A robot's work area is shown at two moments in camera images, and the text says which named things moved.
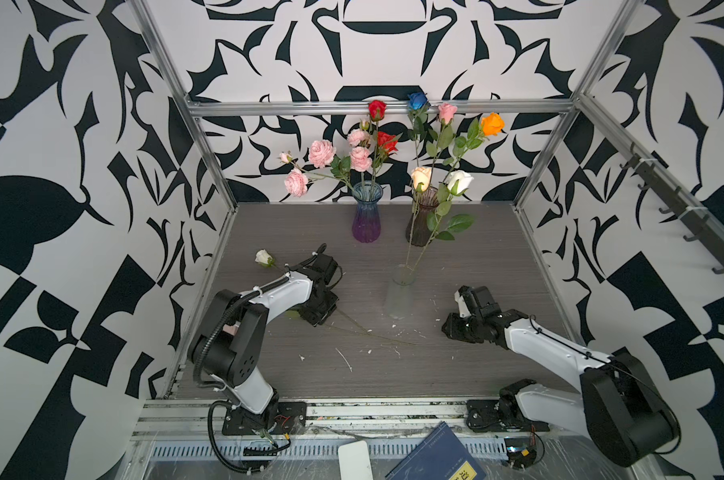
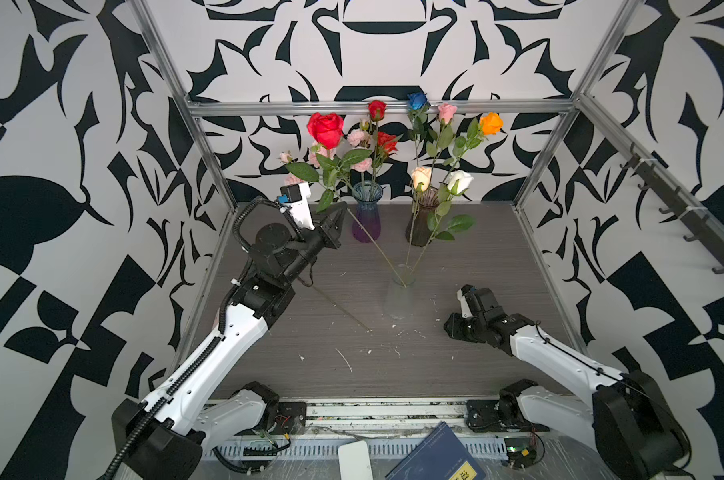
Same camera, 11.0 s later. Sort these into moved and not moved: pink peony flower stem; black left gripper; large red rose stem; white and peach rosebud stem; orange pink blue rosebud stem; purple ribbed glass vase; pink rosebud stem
Moved: black left gripper
Not moved: large red rose stem; white and peach rosebud stem; pink rosebud stem; pink peony flower stem; orange pink blue rosebud stem; purple ribbed glass vase
